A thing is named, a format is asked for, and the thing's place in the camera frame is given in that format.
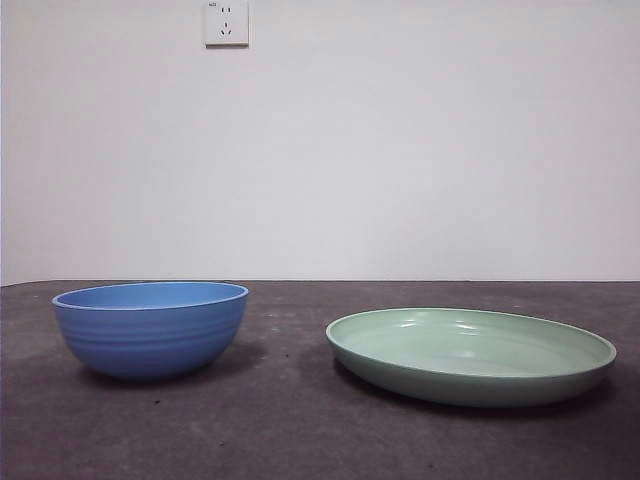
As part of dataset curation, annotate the white wall socket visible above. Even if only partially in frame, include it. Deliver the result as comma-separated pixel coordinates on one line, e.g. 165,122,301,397
204,0,250,49

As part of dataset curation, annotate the blue ribbed bowl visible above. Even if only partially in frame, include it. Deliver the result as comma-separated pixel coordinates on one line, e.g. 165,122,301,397
51,281,250,380

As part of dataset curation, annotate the pale green plate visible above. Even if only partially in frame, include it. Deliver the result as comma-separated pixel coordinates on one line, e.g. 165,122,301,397
325,307,618,408

